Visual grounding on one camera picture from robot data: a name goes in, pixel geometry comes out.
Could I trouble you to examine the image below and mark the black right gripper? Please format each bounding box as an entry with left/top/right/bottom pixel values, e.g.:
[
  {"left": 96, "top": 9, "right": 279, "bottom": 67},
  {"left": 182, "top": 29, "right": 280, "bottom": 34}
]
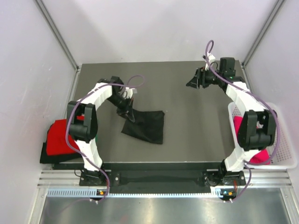
[{"left": 185, "top": 65, "right": 223, "bottom": 90}]

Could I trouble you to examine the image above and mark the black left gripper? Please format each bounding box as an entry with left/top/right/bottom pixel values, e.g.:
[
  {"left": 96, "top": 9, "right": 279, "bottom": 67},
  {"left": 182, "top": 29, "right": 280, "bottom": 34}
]
[{"left": 107, "top": 94, "right": 134, "bottom": 123}]

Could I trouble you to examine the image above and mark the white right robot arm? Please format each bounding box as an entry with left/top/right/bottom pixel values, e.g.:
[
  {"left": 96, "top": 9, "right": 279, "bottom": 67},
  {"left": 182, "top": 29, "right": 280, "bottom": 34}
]
[{"left": 186, "top": 53, "right": 279, "bottom": 185}]

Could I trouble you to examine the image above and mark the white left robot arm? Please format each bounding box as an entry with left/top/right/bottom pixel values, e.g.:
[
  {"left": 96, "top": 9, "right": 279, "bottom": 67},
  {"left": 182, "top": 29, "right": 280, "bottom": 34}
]
[{"left": 65, "top": 77, "right": 136, "bottom": 185}]

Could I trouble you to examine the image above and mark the red folded t shirt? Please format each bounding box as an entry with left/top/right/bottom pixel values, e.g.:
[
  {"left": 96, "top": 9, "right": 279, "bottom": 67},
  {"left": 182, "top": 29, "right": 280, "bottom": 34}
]
[{"left": 46, "top": 119, "right": 77, "bottom": 156}]

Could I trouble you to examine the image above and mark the pink t shirt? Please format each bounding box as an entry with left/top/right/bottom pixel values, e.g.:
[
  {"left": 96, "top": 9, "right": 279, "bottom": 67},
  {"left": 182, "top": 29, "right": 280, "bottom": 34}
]
[{"left": 233, "top": 116, "right": 270, "bottom": 164}]

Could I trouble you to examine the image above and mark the white perforated plastic basket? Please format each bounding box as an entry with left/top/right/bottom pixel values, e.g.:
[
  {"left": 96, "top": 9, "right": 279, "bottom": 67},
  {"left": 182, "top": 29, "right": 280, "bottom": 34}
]
[{"left": 228, "top": 102, "right": 298, "bottom": 170}]

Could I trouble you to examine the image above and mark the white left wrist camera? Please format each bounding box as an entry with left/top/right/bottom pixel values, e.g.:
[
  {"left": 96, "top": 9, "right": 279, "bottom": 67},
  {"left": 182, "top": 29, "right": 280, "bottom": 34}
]
[{"left": 123, "top": 87, "right": 137, "bottom": 98}]

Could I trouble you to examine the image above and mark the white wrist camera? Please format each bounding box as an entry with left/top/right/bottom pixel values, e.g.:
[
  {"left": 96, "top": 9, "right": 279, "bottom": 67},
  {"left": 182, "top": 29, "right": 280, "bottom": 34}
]
[
  {"left": 203, "top": 52, "right": 216, "bottom": 64},
  {"left": 123, "top": 87, "right": 137, "bottom": 98}
]

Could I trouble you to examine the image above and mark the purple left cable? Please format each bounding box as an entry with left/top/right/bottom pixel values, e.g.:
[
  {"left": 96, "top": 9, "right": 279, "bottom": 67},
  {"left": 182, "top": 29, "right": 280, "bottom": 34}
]
[{"left": 65, "top": 75, "right": 147, "bottom": 203}]

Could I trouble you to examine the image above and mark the purple cable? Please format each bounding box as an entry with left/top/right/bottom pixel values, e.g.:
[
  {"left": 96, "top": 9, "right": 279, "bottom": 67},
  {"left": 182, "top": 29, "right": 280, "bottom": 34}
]
[
  {"left": 205, "top": 40, "right": 280, "bottom": 203},
  {"left": 65, "top": 75, "right": 147, "bottom": 203}
]

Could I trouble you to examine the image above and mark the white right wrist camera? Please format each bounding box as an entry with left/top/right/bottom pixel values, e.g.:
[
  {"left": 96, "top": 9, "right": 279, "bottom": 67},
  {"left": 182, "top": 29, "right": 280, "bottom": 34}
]
[{"left": 203, "top": 52, "right": 216, "bottom": 64}]

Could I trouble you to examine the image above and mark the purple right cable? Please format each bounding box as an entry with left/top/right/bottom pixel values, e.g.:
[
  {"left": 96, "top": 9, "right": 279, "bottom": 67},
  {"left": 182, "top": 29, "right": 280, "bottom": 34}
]
[{"left": 205, "top": 40, "right": 280, "bottom": 203}]

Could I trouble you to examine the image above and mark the grey slotted cable duct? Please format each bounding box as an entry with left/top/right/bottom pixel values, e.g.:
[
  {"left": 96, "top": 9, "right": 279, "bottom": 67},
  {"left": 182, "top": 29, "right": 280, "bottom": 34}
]
[{"left": 46, "top": 188, "right": 238, "bottom": 198}]

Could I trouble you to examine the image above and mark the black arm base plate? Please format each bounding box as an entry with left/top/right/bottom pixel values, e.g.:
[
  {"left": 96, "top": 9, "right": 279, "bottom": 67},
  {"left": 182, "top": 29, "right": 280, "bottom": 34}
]
[{"left": 78, "top": 169, "right": 247, "bottom": 189}]

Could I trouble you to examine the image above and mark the aluminium frame post right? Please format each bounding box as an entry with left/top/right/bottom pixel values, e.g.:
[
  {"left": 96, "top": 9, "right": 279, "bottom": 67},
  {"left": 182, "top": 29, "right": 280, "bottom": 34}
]
[{"left": 241, "top": 0, "right": 286, "bottom": 69}]

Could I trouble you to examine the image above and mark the aluminium frame post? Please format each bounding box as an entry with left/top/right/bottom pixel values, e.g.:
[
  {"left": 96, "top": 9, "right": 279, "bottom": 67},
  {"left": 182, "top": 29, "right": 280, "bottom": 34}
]
[
  {"left": 241, "top": 0, "right": 286, "bottom": 69},
  {"left": 32, "top": 0, "right": 80, "bottom": 70}
]

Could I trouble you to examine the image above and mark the aluminium frame post left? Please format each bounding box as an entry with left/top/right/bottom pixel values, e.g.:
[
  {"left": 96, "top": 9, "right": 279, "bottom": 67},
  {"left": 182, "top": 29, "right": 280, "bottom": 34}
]
[{"left": 32, "top": 0, "right": 80, "bottom": 70}]

